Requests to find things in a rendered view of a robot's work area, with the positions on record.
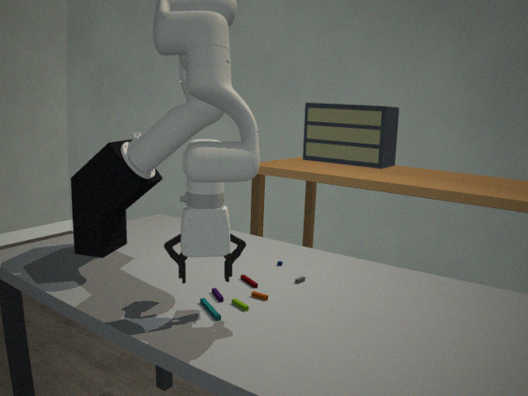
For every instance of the lime green rod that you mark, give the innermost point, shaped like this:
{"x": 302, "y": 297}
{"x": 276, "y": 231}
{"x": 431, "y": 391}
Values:
{"x": 240, "y": 304}

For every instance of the purple rod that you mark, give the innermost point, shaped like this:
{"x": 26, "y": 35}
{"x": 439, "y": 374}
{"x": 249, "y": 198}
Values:
{"x": 217, "y": 295}

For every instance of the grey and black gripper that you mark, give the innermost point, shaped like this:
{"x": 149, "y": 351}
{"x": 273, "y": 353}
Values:
{"x": 205, "y": 235}

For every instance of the turquoise rod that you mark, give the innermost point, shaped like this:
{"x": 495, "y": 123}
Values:
{"x": 210, "y": 309}

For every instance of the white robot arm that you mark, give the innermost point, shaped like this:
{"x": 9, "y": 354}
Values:
{"x": 195, "y": 30}

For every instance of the orange rod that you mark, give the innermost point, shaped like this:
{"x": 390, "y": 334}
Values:
{"x": 259, "y": 295}

